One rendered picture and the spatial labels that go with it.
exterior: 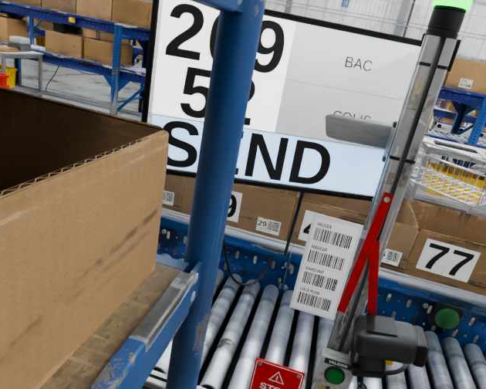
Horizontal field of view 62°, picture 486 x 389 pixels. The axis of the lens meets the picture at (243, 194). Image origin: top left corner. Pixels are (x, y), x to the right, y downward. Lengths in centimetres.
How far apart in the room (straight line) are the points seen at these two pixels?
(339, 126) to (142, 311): 58
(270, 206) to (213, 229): 108
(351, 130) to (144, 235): 56
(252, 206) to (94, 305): 117
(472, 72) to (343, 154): 523
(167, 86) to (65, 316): 56
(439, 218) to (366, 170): 91
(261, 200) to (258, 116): 66
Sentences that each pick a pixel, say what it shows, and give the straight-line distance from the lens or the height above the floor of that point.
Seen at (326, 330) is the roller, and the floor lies 75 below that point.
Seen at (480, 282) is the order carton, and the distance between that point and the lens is 150.
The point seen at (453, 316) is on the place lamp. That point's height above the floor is 83.
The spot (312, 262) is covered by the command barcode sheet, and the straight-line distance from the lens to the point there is 75.
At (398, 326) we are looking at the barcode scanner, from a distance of 79.
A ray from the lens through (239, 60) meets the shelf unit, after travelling 26.
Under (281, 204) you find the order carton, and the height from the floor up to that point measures 101.
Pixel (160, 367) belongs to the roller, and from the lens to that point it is 107.
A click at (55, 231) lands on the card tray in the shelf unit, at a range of 18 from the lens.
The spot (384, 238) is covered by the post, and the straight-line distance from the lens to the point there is 73.
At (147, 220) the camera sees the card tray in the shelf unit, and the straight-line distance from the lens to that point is 26.
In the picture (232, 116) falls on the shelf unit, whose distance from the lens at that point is 27.
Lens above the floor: 150
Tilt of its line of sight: 21 degrees down
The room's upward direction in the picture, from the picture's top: 11 degrees clockwise
